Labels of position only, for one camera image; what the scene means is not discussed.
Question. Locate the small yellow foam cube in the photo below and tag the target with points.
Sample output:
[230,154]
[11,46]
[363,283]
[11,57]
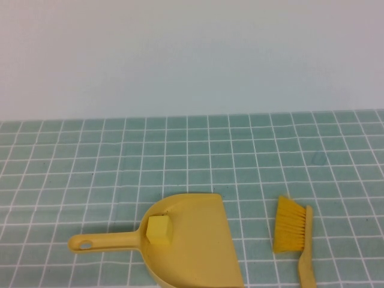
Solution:
[159,231]

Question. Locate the yellow plastic dustpan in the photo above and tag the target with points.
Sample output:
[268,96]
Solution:
[198,246]

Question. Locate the yellow hand brush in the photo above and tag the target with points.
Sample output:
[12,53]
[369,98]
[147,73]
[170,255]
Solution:
[288,228]

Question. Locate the green white-grid tablecloth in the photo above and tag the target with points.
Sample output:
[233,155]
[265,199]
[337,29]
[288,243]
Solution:
[180,150]

